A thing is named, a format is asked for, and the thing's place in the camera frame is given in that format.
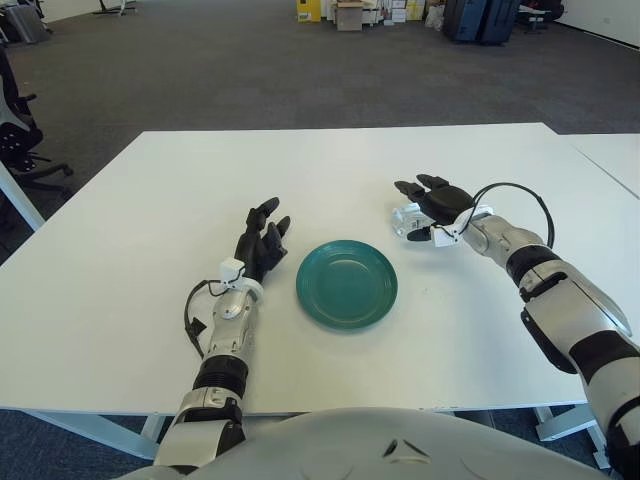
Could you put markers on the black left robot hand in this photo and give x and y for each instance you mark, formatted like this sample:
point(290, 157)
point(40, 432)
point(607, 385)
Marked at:
point(260, 247)

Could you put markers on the grey equipment case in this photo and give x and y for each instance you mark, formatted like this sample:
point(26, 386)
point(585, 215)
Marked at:
point(25, 25)

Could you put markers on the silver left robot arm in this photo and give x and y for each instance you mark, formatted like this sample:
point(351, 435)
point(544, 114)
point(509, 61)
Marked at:
point(230, 320)

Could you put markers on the brown cardboard box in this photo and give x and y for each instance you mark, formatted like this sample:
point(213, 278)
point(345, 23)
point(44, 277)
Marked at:
point(348, 19)

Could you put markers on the white left wrist sensor box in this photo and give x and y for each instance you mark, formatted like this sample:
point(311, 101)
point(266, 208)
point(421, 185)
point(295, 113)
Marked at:
point(231, 270)

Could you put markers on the white right wrist sensor box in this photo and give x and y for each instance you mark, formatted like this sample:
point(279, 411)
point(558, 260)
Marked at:
point(446, 237)

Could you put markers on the black and white stand base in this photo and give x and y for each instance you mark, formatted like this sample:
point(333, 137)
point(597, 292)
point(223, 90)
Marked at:
point(117, 5)

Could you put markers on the yellow box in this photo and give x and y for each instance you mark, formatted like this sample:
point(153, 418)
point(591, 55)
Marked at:
point(308, 10)

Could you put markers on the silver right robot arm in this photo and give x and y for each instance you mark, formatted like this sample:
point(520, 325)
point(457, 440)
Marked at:
point(560, 295)

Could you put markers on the stack of white boxes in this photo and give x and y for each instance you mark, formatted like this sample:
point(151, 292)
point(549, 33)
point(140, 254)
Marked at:
point(395, 11)

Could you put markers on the white wrist sensor box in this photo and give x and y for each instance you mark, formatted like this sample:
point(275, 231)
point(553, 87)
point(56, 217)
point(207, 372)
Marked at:
point(231, 270)
point(446, 237)

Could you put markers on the black mesh office chair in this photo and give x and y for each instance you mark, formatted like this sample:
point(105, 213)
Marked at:
point(20, 137)

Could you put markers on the blue suitcase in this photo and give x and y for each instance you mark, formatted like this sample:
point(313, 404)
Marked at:
point(462, 20)

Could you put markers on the dark navy suitcase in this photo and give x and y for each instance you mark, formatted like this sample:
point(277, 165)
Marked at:
point(497, 22)

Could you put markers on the teal green plate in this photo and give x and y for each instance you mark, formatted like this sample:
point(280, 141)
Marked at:
point(347, 285)

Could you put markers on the white plastic bag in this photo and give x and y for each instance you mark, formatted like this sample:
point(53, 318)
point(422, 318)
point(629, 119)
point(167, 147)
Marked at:
point(434, 17)

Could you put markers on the grey robot torso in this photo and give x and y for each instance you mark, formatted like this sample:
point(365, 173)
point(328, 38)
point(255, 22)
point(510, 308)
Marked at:
point(350, 445)

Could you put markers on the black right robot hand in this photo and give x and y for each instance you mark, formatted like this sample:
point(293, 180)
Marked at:
point(447, 202)

